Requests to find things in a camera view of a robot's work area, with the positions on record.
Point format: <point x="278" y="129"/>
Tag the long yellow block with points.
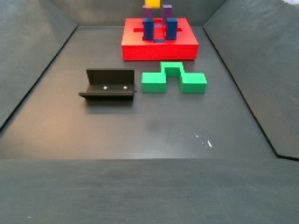
<point x="153" y="3"/>

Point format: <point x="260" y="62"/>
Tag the red slotted board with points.
<point x="158" y="49"/>

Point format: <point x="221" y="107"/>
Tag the green stepped block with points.
<point x="193" y="83"/>

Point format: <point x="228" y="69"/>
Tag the blue U-shaped block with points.
<point x="172" y="29"/>

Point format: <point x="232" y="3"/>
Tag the purple U-shaped block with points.
<point x="168" y="11"/>

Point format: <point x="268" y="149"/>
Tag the black angled bracket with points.
<point x="110" y="83"/>

